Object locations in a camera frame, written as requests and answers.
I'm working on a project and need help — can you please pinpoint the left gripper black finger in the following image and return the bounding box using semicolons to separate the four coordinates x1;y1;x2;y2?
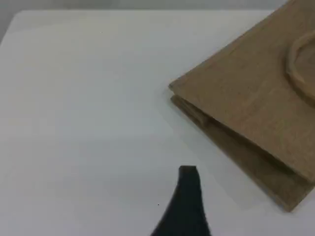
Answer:
149;165;213;236

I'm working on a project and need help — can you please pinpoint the brown jute tote bag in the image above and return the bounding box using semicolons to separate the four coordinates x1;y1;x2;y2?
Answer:
168;0;315;213

